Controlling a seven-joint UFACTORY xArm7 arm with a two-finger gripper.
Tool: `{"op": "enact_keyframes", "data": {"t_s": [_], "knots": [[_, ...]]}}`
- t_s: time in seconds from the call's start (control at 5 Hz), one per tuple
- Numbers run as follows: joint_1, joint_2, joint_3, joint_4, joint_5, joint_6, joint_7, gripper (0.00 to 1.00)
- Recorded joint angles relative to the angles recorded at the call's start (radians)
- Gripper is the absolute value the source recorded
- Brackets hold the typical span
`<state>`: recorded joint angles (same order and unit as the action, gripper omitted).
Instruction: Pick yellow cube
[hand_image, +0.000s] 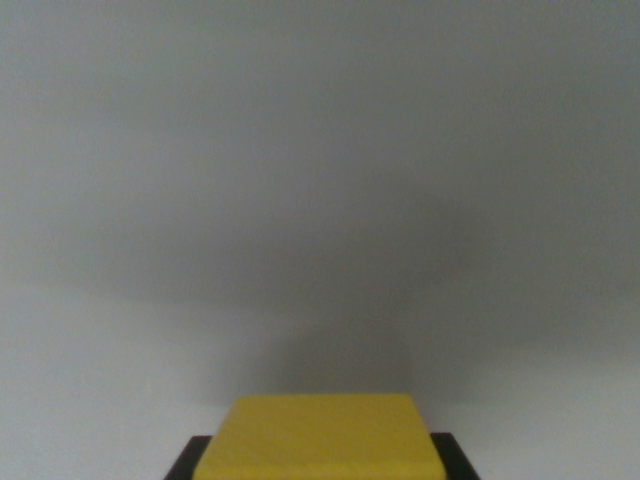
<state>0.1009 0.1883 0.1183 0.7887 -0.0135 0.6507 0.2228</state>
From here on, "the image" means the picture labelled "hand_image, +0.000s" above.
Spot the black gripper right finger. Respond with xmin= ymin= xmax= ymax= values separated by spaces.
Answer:
xmin=429 ymin=432 xmax=482 ymax=480

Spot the white plastic tray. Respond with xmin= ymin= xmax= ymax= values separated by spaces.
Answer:
xmin=0 ymin=0 xmax=640 ymax=480

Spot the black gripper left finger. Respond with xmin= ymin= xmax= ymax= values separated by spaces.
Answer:
xmin=164 ymin=435 xmax=215 ymax=480

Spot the yellow cube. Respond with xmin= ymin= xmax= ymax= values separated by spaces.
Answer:
xmin=192 ymin=393 xmax=447 ymax=480

